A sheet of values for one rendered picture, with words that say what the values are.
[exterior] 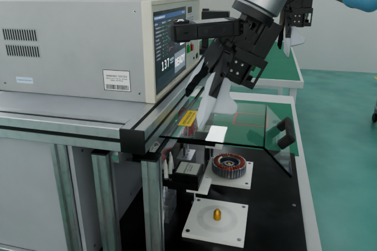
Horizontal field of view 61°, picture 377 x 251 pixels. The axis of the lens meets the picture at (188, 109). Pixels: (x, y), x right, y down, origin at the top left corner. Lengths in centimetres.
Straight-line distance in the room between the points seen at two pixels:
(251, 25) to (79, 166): 42
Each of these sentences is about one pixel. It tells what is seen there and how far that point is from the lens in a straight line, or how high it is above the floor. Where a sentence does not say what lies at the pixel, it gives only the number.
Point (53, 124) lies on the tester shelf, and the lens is 63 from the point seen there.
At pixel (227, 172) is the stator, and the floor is 80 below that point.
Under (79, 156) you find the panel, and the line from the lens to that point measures 67.
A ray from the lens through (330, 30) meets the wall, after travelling 611.
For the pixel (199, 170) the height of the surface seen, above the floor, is 92.
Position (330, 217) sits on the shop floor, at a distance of 229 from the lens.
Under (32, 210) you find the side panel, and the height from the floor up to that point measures 89.
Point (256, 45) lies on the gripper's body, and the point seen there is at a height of 125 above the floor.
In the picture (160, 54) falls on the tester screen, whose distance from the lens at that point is 68.
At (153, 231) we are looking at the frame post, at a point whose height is 89.
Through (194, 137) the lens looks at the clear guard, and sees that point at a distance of 63.
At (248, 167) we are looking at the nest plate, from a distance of 110.
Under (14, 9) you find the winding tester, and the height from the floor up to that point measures 130.
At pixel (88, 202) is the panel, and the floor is 92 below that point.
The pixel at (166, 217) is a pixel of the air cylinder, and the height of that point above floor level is 79.
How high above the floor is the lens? 134
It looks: 21 degrees down
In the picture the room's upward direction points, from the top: straight up
